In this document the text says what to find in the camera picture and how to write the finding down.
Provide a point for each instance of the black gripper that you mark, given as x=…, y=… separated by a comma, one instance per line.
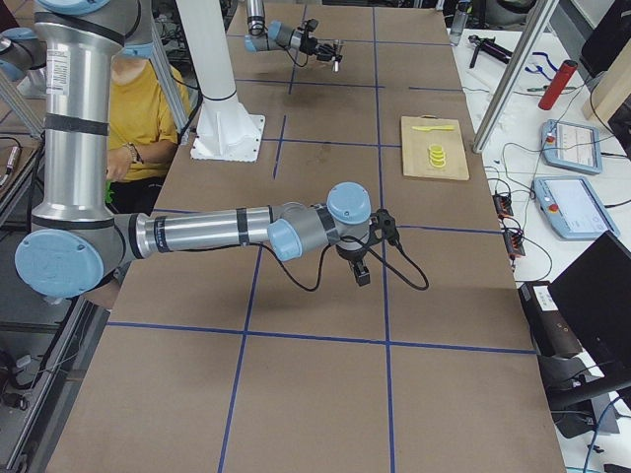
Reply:
x=349, y=254
x=316, y=48

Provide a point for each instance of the steel double jigger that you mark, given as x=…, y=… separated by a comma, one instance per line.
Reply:
x=337, y=56

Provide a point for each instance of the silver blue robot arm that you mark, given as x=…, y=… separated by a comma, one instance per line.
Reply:
x=76, y=240
x=277, y=35

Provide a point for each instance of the wooden cutting board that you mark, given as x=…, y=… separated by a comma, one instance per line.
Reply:
x=415, y=149

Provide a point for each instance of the clear water bottle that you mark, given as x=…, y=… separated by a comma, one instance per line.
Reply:
x=459, y=21

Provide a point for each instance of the yellow plastic knife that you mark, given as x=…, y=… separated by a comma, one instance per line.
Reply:
x=433, y=128

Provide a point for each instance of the black hand tool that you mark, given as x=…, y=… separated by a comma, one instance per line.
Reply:
x=489, y=46

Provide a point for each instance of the black box with label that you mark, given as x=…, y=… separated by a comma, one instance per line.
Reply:
x=550, y=331

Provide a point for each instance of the person in yellow shirt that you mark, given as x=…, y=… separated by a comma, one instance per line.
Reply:
x=143, y=137

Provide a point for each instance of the near blue teach pendant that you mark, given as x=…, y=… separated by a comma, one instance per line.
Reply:
x=571, y=207

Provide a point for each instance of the blue teach pendant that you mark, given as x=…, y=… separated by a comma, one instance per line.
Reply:
x=571, y=207
x=571, y=146

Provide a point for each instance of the black monitor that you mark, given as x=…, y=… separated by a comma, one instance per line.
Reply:
x=593, y=296

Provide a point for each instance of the red bottle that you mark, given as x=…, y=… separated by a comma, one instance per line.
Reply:
x=558, y=84

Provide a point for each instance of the far blue teach pendant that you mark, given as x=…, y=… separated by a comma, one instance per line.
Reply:
x=571, y=146

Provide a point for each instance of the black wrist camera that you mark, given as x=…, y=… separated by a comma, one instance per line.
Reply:
x=308, y=27
x=383, y=228

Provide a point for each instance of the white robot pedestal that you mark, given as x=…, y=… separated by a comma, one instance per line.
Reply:
x=225, y=131

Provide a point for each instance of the aluminium frame post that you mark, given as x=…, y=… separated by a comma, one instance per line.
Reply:
x=535, y=26

